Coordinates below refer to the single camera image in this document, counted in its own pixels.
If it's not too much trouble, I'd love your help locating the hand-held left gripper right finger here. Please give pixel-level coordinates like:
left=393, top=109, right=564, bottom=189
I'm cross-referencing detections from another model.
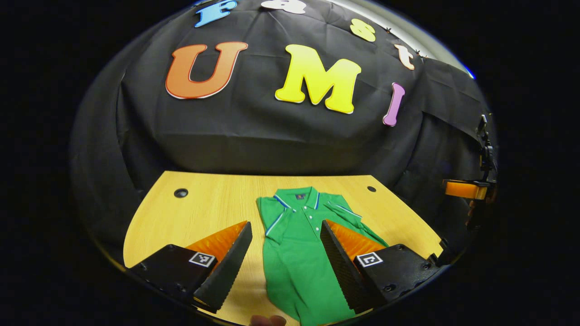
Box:
left=319, top=219, right=442, bottom=315

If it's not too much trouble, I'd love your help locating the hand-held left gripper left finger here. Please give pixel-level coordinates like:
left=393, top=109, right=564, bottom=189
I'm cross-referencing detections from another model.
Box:
left=127, top=221, right=253, bottom=314

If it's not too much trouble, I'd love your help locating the green T-shirt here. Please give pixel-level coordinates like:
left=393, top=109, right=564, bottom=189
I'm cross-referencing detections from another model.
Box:
left=256, top=186, right=390, bottom=326

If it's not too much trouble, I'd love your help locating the dark table-edge fixture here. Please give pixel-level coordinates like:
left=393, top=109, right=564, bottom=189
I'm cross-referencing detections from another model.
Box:
left=428, top=238, right=454, bottom=268

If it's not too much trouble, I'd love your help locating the black backdrop cloth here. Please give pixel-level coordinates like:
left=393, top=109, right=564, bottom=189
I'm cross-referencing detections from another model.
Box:
left=70, top=0, right=497, bottom=268

